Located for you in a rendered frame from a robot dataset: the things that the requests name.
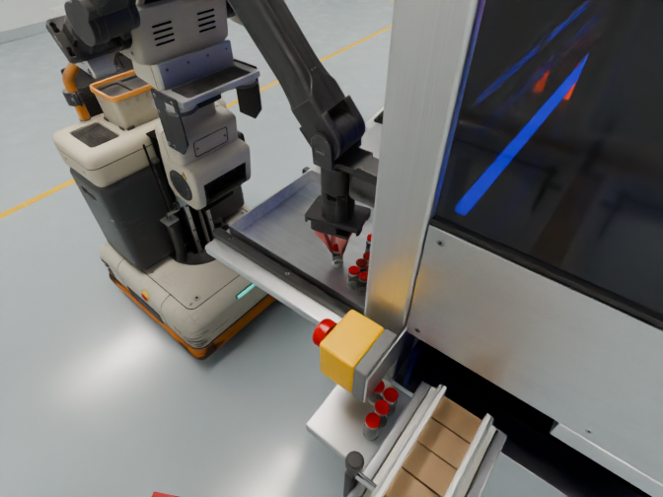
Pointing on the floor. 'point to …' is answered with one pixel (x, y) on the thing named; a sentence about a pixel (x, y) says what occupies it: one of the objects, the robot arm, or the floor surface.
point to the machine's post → (415, 148)
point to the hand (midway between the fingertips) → (337, 248)
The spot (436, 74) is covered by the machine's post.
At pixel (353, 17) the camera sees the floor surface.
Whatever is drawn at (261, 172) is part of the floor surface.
